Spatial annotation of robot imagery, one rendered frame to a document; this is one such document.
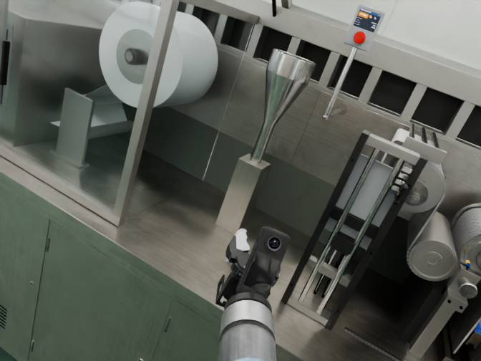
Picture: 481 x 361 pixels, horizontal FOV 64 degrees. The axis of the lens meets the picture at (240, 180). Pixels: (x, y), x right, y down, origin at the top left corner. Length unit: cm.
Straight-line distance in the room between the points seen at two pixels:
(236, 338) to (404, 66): 111
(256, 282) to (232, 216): 77
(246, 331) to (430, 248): 76
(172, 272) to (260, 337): 64
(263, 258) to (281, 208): 99
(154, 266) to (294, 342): 43
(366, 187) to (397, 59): 54
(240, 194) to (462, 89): 78
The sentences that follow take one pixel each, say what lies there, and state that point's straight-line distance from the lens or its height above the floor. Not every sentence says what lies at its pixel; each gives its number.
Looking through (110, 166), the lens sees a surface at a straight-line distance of 122.
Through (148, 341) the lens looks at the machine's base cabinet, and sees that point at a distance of 133.
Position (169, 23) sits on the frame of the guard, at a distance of 105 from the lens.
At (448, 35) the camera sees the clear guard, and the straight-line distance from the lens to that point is 134.
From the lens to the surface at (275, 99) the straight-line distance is 121.
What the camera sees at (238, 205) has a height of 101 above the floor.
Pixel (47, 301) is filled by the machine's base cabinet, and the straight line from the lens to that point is 158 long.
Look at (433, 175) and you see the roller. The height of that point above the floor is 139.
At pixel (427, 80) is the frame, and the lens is 142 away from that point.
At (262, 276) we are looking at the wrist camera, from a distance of 60.
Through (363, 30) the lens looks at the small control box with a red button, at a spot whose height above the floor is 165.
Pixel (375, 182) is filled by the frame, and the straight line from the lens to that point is 102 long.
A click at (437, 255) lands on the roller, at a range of 119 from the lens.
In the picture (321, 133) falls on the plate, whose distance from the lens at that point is 146.
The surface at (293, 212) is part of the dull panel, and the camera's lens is 156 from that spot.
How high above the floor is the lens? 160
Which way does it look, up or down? 23 degrees down
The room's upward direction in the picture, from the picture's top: 20 degrees clockwise
